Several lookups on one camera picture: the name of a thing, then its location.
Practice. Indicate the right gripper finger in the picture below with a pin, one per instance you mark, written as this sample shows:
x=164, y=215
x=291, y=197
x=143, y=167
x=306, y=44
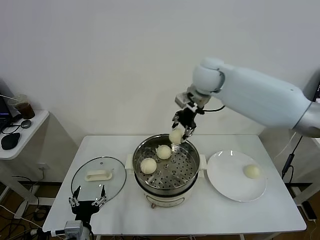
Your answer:
x=175, y=122
x=188, y=132

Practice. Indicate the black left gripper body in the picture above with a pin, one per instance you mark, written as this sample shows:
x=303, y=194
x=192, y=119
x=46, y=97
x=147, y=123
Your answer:
x=85, y=210

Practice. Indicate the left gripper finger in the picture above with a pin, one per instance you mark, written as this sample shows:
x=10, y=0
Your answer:
x=100, y=201
x=74, y=201

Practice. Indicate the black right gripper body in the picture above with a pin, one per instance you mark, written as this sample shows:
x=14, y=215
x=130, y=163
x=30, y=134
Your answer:
x=187, y=118

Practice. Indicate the white steamed baozi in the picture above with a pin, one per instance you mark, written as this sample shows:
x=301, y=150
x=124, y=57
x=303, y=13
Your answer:
x=252, y=171
x=163, y=152
x=148, y=166
x=175, y=137

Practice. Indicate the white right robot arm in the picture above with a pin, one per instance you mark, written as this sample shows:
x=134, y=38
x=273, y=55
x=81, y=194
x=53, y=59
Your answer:
x=250, y=95

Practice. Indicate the stainless steel steamer basket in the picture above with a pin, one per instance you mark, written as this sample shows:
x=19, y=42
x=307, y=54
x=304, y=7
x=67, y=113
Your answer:
x=128, y=163

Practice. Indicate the white round plate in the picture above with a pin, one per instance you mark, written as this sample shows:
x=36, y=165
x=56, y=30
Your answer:
x=225, y=175

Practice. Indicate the cream electric pot base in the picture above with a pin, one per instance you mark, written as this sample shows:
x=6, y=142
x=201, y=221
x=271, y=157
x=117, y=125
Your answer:
x=165, y=200

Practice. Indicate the black computer mouse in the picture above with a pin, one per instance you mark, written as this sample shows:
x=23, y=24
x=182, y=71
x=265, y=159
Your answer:
x=10, y=141

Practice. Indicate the white side table with mouse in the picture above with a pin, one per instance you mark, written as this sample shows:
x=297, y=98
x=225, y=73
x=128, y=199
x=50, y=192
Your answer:
x=37, y=120

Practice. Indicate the round clear cup lid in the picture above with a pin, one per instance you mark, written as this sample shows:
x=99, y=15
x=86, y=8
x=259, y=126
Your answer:
x=26, y=124

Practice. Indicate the plastic cup of iced coffee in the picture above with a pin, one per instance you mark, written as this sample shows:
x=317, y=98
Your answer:
x=26, y=110

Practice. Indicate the dark laptop beside coffee cup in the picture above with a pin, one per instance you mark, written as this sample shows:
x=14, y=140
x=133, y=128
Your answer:
x=5, y=107

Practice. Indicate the black laptop with lit screen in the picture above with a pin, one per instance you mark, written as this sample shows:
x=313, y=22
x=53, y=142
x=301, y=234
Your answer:
x=317, y=92

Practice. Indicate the black floor power strip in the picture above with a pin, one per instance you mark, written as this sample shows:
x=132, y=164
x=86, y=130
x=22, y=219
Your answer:
x=308, y=211

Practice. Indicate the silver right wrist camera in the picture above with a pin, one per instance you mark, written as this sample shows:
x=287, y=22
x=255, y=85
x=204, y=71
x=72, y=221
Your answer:
x=181, y=100

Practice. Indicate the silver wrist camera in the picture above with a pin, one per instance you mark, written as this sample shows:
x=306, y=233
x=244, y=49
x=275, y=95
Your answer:
x=181, y=100
x=73, y=228

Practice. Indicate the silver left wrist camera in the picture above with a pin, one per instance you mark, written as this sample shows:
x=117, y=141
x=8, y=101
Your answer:
x=73, y=228

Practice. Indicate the white wall socket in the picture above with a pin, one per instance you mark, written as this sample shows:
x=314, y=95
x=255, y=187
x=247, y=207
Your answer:
x=42, y=166

